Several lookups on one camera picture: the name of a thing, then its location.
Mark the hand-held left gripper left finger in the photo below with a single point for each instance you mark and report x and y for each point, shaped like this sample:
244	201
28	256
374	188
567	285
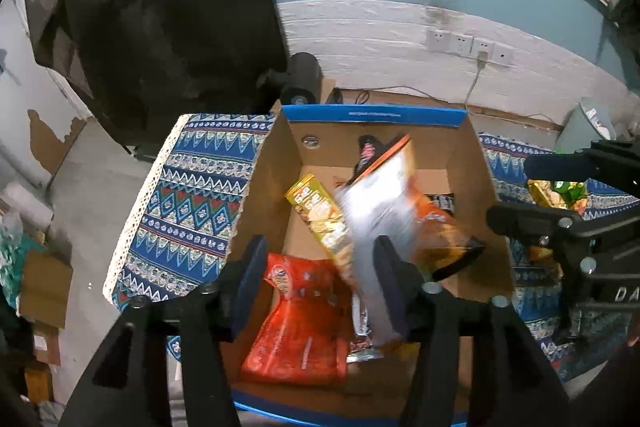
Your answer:
252	279

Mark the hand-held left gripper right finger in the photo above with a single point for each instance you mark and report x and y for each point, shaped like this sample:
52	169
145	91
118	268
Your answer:
393	294

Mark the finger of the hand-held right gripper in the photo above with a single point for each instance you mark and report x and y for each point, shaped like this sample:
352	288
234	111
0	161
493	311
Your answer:
515	218
555	166

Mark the green snack packet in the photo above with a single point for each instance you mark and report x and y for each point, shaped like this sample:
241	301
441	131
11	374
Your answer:
570	192

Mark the small foil snack packet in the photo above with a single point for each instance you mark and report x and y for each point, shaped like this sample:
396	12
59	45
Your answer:
362	342

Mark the red snack packet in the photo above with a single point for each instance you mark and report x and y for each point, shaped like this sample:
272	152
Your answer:
295	332

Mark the orange snack bag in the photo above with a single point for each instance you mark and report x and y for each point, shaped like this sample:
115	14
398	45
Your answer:
442	232

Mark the white-backed snack packet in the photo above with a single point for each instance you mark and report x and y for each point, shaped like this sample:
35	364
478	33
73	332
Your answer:
380	207

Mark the blue cardboard box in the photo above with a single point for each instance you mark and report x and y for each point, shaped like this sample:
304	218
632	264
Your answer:
450	157

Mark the long yellow snack packet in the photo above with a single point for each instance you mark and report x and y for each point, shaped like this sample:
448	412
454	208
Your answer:
315	209

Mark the yellow-green snack packet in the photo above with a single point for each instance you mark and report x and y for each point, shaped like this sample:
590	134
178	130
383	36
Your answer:
540	194

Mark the yellow nut snack packet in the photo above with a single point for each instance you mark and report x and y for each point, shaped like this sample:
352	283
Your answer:
541	253

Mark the grey trash bin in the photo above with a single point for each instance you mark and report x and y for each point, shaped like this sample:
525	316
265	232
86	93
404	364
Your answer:
580	129

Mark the crumpled white paper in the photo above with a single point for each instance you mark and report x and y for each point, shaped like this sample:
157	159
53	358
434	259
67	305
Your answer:
600	119

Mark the blue patterned blanket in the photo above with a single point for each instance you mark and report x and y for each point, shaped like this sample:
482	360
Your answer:
190	207

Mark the black cylindrical device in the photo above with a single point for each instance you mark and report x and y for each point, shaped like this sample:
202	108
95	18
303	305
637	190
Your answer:
297	77

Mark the brown cardboard carton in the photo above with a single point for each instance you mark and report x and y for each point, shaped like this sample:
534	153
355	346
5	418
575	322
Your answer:
45	287

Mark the white paper roll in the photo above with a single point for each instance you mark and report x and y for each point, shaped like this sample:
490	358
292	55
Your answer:
30	204

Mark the dark hanging cloth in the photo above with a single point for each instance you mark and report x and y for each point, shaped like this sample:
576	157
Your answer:
165	22

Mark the white wall socket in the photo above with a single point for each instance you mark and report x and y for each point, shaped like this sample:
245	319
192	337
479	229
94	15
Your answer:
460	44
483	48
503	55
438	41

